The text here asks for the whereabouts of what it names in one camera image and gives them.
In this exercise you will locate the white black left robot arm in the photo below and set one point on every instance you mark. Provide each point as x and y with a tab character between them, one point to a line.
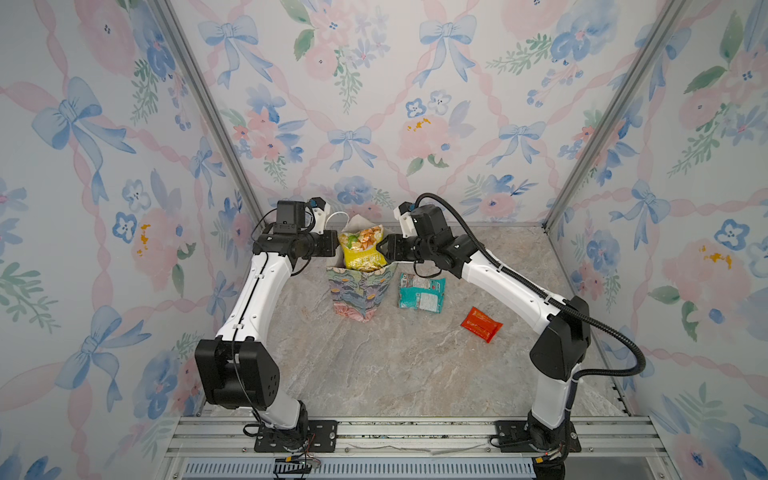
235	366

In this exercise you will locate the red orange snack packet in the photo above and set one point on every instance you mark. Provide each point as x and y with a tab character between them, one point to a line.
481	325

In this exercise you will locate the floral paper gift bag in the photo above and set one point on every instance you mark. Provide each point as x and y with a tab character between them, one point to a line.
357	295

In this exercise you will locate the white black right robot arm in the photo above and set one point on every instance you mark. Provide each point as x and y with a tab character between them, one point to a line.
562	340

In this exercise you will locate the right aluminium corner post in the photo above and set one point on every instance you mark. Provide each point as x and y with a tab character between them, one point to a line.
659	33

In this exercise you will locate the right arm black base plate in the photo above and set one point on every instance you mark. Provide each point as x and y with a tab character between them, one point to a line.
523	436

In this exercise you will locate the yellow snack bag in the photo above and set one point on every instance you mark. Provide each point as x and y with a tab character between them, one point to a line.
360	249

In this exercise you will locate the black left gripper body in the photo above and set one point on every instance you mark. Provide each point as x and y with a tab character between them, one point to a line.
316	246

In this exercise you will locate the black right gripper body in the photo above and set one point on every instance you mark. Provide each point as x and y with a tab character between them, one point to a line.
424	253

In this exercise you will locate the aluminium front rail frame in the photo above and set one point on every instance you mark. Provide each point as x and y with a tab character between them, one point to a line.
416	448

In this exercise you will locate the aluminium corner post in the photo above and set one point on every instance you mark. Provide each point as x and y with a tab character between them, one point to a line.
179	45
659	33

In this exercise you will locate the left aluminium corner post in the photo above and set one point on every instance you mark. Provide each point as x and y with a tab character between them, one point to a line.
179	45

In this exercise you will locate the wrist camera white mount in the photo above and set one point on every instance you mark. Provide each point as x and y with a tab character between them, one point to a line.
403	214
320	211

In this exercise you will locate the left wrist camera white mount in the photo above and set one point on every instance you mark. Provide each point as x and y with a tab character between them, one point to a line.
320	211

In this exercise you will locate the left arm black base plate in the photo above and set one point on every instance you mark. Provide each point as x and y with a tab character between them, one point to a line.
314	436

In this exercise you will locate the teal Fox's bag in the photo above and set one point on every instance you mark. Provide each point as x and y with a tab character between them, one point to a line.
423	294

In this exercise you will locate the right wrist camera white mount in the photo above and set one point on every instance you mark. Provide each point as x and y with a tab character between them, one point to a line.
403	214

